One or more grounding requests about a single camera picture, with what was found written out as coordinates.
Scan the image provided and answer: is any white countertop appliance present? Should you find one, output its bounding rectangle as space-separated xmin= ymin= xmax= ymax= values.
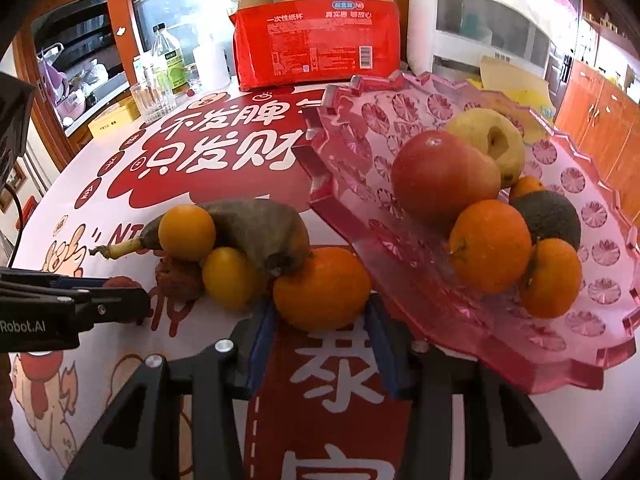
xmin=407 ymin=0 xmax=553 ymax=81

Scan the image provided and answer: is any white squeeze bottle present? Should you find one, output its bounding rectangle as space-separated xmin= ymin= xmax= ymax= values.
xmin=192 ymin=35 xmax=231 ymax=93

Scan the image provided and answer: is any red apple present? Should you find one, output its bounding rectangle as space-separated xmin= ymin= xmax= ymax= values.
xmin=390 ymin=130 xmax=502 ymax=228

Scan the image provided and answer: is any yellow tissue box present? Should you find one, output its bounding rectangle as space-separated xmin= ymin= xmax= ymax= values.
xmin=470 ymin=56 xmax=557 ymax=122

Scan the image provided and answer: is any black cable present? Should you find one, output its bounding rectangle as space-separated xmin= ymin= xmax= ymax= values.
xmin=6 ymin=185 xmax=27 ymax=266

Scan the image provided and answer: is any orange tangerine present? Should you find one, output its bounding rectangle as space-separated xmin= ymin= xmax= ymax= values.
xmin=509 ymin=176 xmax=547 ymax=200
xmin=272 ymin=246 xmax=372 ymax=332
xmin=448 ymin=200 xmax=533 ymax=295
xmin=520 ymin=237 xmax=583 ymax=319

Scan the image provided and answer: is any overripe brown banana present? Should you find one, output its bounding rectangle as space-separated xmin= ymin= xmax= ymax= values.
xmin=90 ymin=199 xmax=311 ymax=277

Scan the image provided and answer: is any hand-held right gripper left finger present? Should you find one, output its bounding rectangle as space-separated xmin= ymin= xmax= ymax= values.
xmin=62 ymin=304 xmax=281 ymax=480

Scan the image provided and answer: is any red paper cup package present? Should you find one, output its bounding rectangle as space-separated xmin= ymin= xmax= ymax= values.
xmin=230 ymin=0 xmax=408 ymax=92

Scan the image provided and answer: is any yellow pear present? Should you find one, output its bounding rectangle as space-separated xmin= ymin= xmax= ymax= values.
xmin=444 ymin=107 xmax=527 ymax=188

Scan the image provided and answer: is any clear bottle green label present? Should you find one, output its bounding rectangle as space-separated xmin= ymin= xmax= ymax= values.
xmin=150 ymin=24 xmax=190 ymax=97

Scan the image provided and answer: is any small yellow-orange citrus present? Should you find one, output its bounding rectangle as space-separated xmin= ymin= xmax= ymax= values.
xmin=201 ymin=246 xmax=271 ymax=311
xmin=158 ymin=204 xmax=217 ymax=262

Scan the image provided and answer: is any dark avocado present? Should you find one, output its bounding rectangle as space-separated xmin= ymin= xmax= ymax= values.
xmin=509 ymin=189 xmax=582 ymax=256

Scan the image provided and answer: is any black range hood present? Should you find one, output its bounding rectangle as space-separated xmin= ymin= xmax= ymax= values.
xmin=32 ymin=0 xmax=108 ymax=68

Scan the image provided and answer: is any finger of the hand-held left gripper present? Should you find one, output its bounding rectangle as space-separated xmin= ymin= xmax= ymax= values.
xmin=0 ymin=287 xmax=152 ymax=331
xmin=0 ymin=267 xmax=112 ymax=292

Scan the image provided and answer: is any pink plastic bag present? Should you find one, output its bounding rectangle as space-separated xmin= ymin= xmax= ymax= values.
xmin=37 ymin=45 xmax=71 ymax=106

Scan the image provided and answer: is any pink plastic fruit bowl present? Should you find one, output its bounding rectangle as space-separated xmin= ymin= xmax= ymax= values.
xmin=292 ymin=71 xmax=640 ymax=395

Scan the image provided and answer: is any yellow flat box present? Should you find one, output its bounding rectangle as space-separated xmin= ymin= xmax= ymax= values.
xmin=87 ymin=97 xmax=142 ymax=138

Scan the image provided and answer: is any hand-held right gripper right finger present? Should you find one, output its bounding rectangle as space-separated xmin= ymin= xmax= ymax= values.
xmin=365 ymin=294 xmax=583 ymax=480

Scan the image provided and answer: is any wooden storage cabinet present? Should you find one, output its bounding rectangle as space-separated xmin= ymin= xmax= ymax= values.
xmin=555 ymin=57 xmax=640 ymax=201

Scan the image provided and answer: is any clear drinking glass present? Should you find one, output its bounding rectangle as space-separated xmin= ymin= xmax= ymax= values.
xmin=130 ymin=80 xmax=178 ymax=123

